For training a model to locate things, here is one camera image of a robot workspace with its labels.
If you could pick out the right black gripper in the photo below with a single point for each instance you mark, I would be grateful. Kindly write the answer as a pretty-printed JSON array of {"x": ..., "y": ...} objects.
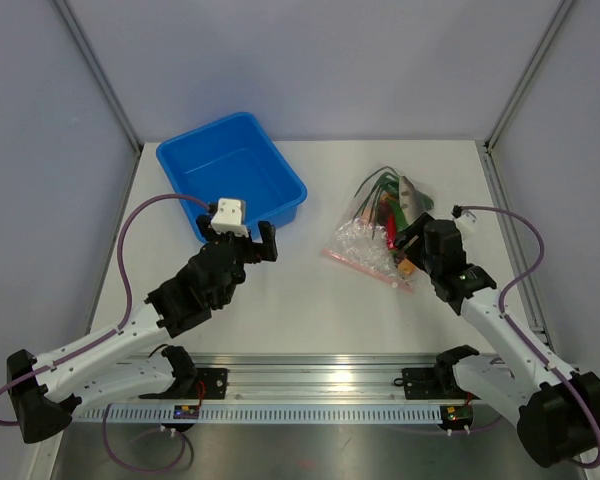
[{"x": 415, "y": 228}]

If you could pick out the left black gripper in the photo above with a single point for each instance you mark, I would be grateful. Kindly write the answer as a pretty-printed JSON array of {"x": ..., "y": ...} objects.
[{"x": 256, "y": 251}]

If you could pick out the clear zip top bag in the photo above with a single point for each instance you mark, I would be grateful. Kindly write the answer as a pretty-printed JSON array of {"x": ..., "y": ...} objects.
[{"x": 363, "y": 247}]

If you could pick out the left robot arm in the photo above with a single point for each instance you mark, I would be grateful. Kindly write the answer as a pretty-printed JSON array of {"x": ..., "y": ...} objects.
[{"x": 137, "y": 359}]

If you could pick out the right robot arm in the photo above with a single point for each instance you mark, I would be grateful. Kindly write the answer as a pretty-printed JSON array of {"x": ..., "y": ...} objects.
[{"x": 554, "y": 408}]

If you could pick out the orange toy food piece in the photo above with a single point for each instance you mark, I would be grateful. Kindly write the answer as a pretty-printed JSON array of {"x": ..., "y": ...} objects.
[{"x": 404, "y": 266}]

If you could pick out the red toy chili pepper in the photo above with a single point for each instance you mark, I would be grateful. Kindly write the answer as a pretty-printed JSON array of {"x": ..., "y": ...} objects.
[{"x": 391, "y": 223}]

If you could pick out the grey toy fish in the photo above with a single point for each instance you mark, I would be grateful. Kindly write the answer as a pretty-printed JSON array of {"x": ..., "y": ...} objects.
[{"x": 410, "y": 201}]

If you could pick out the green toy scallion strands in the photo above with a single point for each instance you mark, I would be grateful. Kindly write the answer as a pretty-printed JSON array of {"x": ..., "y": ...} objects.
[{"x": 384, "y": 180}]

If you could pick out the blue plastic bin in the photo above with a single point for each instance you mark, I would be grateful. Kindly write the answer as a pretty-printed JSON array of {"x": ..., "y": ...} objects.
[{"x": 234, "y": 157}]

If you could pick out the right small circuit board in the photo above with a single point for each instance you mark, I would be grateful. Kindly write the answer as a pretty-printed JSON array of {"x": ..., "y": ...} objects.
[{"x": 458, "y": 413}]

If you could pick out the small circuit board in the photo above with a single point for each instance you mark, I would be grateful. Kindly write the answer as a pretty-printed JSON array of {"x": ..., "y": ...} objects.
[
  {"x": 186, "y": 412},
  {"x": 458, "y": 413}
]

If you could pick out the left small circuit board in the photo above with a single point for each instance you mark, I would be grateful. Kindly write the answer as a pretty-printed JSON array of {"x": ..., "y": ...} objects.
[{"x": 186, "y": 412}]

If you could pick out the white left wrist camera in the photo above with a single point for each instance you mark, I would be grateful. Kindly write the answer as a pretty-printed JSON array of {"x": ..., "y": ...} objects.
[{"x": 229, "y": 217}]

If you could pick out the aluminium mounting rail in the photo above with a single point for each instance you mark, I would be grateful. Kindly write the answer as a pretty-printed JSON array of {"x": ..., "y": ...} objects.
[{"x": 359, "y": 379}]

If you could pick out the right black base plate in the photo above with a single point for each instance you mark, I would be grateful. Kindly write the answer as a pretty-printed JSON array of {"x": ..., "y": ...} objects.
[{"x": 429, "y": 383}]

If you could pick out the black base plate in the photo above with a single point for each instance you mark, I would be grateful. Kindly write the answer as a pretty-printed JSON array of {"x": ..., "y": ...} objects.
[
  {"x": 429, "y": 383},
  {"x": 210, "y": 382}
]

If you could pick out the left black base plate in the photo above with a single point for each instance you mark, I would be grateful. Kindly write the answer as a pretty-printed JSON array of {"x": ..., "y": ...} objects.
[{"x": 210, "y": 382}]

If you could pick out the white slotted cable duct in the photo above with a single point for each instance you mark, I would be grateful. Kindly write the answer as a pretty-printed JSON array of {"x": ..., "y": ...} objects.
[{"x": 271, "y": 414}]

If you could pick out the right aluminium frame post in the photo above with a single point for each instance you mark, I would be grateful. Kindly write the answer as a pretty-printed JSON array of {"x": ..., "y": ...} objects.
[{"x": 549, "y": 36}]

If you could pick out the aluminium frame post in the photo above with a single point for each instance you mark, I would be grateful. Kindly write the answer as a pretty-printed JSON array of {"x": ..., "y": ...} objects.
[
  {"x": 79, "y": 37},
  {"x": 549, "y": 36}
]

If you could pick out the left aluminium frame post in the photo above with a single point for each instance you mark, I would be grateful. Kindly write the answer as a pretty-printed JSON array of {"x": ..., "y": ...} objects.
[{"x": 79, "y": 37}]

